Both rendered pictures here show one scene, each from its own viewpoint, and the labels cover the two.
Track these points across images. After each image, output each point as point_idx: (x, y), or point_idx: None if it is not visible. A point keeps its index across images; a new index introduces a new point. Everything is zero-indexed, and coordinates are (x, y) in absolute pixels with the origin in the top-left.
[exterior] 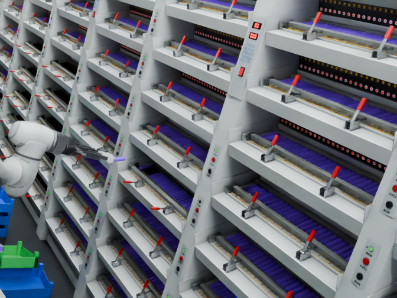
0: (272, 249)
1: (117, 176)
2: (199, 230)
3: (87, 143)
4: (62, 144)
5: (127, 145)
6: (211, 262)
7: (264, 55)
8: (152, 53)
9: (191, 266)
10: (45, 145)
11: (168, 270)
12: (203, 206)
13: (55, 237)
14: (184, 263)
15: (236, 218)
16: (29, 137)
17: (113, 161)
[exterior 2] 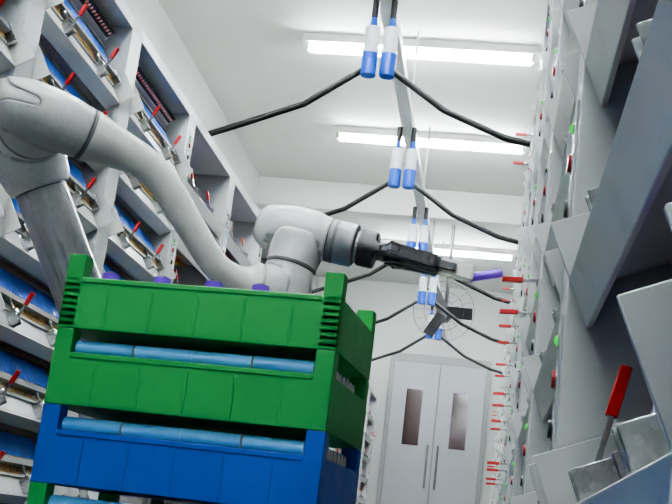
0: (576, 49)
1: (525, 353)
2: (546, 220)
3: (519, 374)
4: (348, 233)
5: (536, 278)
6: (548, 241)
7: None
8: (548, 83)
9: (550, 317)
10: (311, 233)
11: (525, 373)
12: (549, 169)
13: None
14: (537, 320)
15: (562, 99)
16: (279, 220)
17: (472, 275)
